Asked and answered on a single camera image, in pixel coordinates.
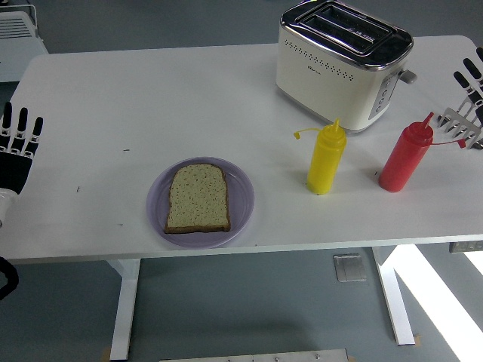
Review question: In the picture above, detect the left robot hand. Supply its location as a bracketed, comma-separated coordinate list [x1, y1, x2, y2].
[0, 101, 45, 227]

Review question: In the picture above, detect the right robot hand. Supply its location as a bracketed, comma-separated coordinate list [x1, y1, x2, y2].
[452, 47, 483, 131]

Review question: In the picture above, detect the white chrome two-slot toaster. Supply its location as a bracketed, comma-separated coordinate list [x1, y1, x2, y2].
[275, 0, 419, 135]

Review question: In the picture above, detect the brown-crust bread slice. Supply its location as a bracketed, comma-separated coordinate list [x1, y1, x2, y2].
[164, 163, 232, 235]

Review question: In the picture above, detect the purple round plate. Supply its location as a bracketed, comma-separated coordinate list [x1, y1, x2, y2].
[146, 156, 256, 249]

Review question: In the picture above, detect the silver metal toast rack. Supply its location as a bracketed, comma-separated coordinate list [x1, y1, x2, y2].
[436, 107, 483, 151]

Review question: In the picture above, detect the red squeeze bottle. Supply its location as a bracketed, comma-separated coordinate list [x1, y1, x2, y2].
[378, 112, 469, 194]

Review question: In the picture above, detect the white slatted cabinet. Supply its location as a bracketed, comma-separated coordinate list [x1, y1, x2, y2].
[0, 0, 50, 83]

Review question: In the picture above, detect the grey table control panel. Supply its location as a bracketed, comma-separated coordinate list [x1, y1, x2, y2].
[448, 241, 483, 253]

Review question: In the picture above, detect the yellow squeeze bottle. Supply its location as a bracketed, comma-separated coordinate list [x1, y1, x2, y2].
[294, 118, 347, 196]

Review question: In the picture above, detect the white table leg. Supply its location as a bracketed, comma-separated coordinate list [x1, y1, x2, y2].
[371, 247, 416, 346]
[106, 258, 141, 360]

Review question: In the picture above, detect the grey metal floor box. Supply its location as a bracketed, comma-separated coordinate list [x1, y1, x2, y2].
[333, 254, 368, 283]

